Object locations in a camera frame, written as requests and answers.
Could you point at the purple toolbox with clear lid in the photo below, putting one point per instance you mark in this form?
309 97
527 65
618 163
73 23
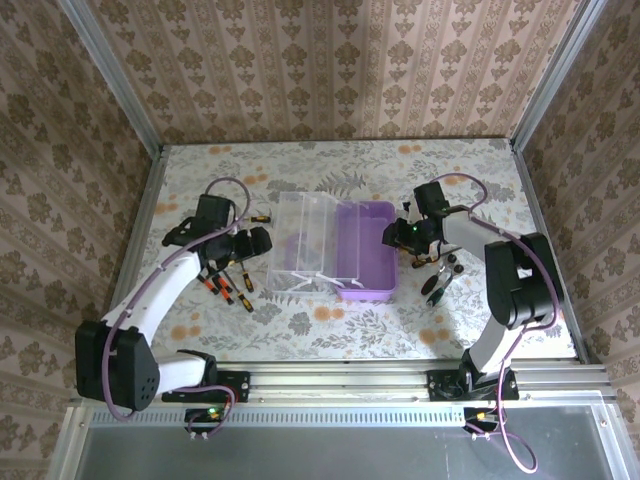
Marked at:
370 250

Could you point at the aluminium corner post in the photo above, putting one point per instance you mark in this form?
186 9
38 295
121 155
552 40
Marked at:
555 75
112 75

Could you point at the right connector board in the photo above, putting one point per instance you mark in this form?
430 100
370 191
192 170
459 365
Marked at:
480 417

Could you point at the aluminium left corner post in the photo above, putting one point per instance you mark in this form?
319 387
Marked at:
112 75

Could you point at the connector board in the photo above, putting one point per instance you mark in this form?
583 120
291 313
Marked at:
205 416
480 417

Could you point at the grey metal panel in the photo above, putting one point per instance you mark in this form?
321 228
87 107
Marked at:
325 450

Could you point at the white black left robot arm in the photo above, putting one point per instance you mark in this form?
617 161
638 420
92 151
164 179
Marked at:
150 295

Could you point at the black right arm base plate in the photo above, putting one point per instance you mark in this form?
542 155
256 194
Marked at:
440 385

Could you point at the aluminium right side rail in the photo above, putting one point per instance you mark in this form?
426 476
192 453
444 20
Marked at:
533 200

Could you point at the aluminium right corner post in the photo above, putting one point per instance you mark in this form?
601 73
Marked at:
555 75

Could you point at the aluminium left side rail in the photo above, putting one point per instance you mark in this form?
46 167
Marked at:
141 215

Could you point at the aluminium mounting rail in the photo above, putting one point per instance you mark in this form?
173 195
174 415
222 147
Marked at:
340 382

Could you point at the black chrome socket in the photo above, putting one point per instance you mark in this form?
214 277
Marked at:
452 259
456 270

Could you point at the left connector board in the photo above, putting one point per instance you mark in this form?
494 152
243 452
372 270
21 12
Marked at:
205 416

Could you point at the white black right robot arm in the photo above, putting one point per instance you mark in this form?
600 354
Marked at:
520 280

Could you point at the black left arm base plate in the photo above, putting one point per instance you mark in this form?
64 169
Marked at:
240 385

